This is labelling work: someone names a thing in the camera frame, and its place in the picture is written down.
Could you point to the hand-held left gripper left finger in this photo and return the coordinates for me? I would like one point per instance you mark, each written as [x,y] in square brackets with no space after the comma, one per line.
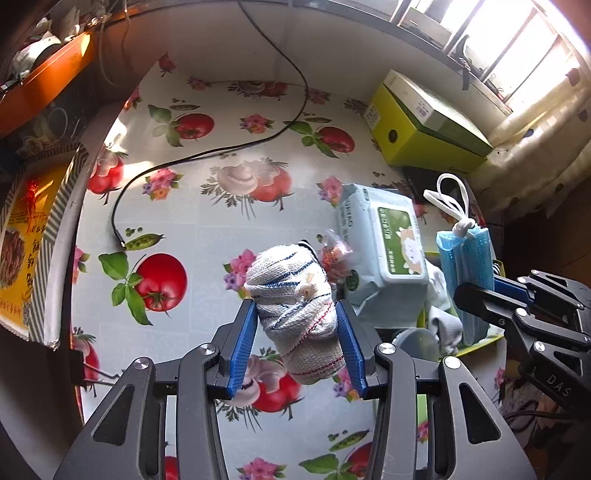
[242,346]

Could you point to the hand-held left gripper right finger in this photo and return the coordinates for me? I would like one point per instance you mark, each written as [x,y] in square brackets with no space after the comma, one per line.
[351,350]

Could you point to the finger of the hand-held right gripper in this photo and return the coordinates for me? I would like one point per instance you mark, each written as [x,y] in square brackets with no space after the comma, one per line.
[489,302]
[510,286]

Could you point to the blue face mask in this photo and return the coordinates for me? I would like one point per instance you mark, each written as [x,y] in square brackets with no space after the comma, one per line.
[466,263]

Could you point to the grey striped sock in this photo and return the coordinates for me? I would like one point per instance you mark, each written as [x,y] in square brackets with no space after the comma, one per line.
[295,300]

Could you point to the pale green white sock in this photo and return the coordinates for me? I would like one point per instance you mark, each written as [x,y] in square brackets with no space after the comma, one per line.
[445,318]

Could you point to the round clear plastic lid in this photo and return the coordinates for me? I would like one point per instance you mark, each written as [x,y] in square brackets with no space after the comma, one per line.
[415,344]

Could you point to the small clear snack wrapper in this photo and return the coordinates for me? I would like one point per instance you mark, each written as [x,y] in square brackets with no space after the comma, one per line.
[334,254]

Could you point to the wet wipes pack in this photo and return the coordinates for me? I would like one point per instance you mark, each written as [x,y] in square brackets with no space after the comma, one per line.
[388,244]

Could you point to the fruit print tablecloth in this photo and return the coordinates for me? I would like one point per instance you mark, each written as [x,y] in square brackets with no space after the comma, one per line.
[212,230]

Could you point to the cream dotted curtain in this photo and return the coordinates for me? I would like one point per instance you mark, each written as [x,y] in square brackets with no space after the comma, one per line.
[535,152]

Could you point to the black binder clip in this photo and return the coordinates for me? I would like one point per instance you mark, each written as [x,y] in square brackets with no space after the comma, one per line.
[83,367]

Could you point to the yellow-green shoe box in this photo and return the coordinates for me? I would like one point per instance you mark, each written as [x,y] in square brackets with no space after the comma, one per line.
[429,143]

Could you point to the white green flat box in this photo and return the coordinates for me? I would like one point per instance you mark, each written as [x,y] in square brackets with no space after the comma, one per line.
[429,106]

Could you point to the yellow printed food box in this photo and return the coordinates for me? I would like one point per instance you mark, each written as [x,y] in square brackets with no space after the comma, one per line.
[27,240]

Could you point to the orange plastic tray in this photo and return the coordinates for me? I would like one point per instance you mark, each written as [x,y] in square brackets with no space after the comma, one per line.
[41,87]

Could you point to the window frame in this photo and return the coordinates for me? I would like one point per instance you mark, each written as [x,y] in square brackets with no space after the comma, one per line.
[489,41]

